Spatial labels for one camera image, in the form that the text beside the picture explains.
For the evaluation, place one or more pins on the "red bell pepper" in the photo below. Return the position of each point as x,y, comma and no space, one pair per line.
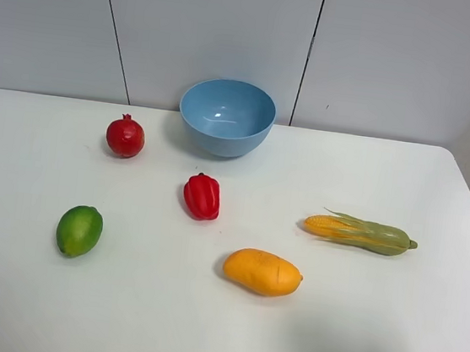
201,195

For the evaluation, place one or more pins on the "corn cob with husk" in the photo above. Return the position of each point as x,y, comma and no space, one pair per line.
346,230

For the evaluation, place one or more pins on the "orange mango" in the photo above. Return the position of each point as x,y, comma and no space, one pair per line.
262,272

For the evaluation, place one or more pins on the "red pomegranate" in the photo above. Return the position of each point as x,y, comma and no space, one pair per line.
125,137

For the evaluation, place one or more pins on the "green lime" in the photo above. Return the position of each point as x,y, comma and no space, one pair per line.
78,231

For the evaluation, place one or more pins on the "blue plastic bowl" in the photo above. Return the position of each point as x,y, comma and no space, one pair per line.
227,118

